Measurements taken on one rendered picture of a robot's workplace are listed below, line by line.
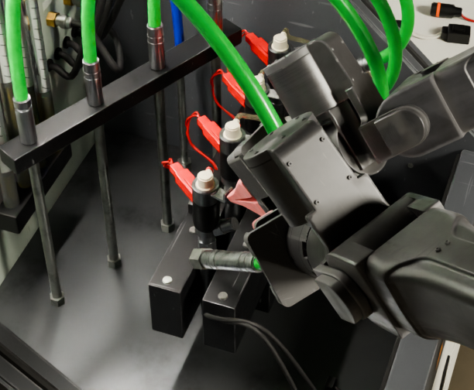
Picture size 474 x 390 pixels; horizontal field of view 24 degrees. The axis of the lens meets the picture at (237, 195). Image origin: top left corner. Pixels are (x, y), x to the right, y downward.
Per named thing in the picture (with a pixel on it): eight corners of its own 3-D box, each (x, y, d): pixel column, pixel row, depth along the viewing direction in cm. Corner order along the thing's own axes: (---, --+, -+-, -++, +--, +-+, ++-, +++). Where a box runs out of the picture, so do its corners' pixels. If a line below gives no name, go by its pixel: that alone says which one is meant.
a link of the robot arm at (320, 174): (363, 330, 69) (470, 245, 71) (257, 176, 67) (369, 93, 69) (304, 305, 81) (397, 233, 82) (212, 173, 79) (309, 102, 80)
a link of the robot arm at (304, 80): (434, 138, 90) (456, 110, 98) (363, 12, 89) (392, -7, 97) (313, 196, 96) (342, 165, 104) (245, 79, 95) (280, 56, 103)
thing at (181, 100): (189, 175, 154) (184, 63, 140) (175, 171, 155) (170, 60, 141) (194, 166, 155) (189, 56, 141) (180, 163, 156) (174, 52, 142)
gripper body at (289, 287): (238, 234, 87) (262, 243, 80) (349, 169, 88) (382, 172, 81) (279, 306, 88) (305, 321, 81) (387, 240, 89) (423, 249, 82)
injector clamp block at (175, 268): (235, 391, 129) (235, 307, 118) (154, 367, 132) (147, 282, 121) (321, 193, 152) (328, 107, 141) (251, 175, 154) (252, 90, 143)
